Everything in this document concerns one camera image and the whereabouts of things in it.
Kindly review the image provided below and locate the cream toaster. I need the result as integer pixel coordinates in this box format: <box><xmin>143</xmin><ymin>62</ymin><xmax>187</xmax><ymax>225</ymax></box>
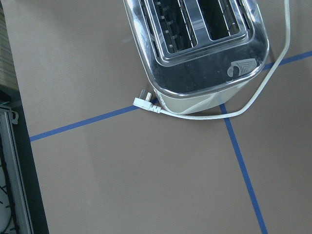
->
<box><xmin>124</xmin><ymin>0</ymin><xmax>269</xmax><ymax>115</ymax></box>

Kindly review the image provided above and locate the white toaster power cord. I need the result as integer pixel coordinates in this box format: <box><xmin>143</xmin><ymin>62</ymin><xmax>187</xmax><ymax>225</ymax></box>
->
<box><xmin>133</xmin><ymin>0</ymin><xmax>291</xmax><ymax>120</ymax></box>

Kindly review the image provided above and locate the brown paper table cover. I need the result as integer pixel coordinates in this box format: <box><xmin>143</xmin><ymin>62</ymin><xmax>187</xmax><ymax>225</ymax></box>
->
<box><xmin>2</xmin><ymin>0</ymin><xmax>312</xmax><ymax>234</ymax></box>

